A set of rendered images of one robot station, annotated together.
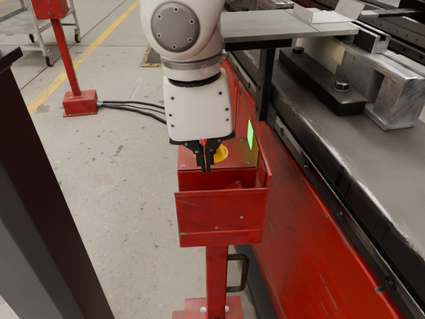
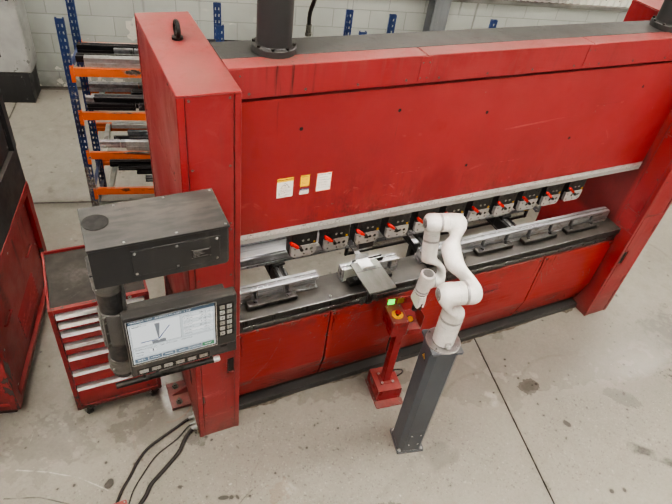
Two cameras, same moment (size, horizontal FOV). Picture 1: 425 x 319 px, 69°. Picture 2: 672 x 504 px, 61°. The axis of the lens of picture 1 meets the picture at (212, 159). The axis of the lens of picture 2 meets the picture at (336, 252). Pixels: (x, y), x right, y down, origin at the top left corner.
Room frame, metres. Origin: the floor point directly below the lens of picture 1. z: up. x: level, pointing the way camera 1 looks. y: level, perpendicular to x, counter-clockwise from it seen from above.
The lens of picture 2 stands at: (1.69, 2.16, 3.28)
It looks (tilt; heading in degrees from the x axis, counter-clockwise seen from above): 41 degrees down; 252
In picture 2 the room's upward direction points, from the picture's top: 9 degrees clockwise
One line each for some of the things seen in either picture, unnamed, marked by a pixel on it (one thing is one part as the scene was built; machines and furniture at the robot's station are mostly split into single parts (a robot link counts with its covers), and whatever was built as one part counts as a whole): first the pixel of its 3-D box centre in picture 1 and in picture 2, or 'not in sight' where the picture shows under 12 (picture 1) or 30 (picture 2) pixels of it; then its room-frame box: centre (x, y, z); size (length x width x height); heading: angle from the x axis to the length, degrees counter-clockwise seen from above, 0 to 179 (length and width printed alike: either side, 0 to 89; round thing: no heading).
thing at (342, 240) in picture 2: not in sight; (333, 233); (0.92, -0.23, 1.26); 0.15 x 0.09 x 0.17; 12
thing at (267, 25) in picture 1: (276, 23); (373, 275); (0.67, -0.13, 1.00); 0.26 x 0.18 x 0.01; 102
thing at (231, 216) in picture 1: (217, 178); (403, 315); (0.47, -0.01, 0.75); 0.20 x 0.16 x 0.18; 4
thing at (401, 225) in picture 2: not in sight; (394, 221); (0.53, -0.31, 1.26); 0.15 x 0.09 x 0.17; 12
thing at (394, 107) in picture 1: (346, 62); (368, 266); (0.65, -0.29, 0.92); 0.39 x 0.06 x 0.10; 12
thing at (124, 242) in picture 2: not in sight; (162, 297); (1.83, 0.44, 1.53); 0.51 x 0.25 x 0.85; 12
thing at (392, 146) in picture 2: not in sight; (482, 141); (0.06, -0.41, 1.74); 3.00 x 0.08 x 0.80; 12
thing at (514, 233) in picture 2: not in sight; (519, 232); (-0.54, -0.53, 0.92); 1.67 x 0.06 x 0.10; 12
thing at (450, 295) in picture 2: not in sight; (451, 302); (0.46, 0.41, 1.30); 0.19 x 0.12 x 0.24; 178
